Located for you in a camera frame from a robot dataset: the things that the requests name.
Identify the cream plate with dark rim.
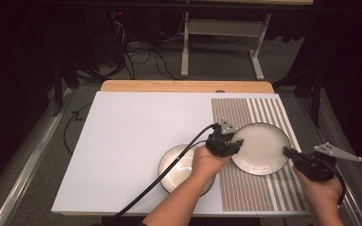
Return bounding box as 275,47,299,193
157,143,217,198
230,121,292,176

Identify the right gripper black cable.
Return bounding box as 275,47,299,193
324,159,347,207

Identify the person's right hand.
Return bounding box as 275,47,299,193
291,165,344,210

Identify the bundle of floor cables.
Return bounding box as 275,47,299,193
107,18,185,81

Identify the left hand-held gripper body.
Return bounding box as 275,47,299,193
205,118,238,158

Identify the wooden table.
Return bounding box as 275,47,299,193
100,79,275,94

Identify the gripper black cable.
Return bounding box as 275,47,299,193
99,123,217,226
324,159,347,207

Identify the metal floor rail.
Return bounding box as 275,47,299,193
0,89,77,226
296,96,362,226

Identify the white board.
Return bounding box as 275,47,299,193
51,90,311,218

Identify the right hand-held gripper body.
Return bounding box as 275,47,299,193
291,142,362,184

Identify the striped placemat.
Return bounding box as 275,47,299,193
210,97,307,212

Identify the black stand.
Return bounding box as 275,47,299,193
272,66,324,129
52,57,80,118

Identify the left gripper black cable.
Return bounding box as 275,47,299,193
99,123,217,226

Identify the person's left hand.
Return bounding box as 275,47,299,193
190,144,233,185

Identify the black floor cable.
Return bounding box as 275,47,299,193
62,101,93,155

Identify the white metal desk frame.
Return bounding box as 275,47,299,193
180,11,272,81

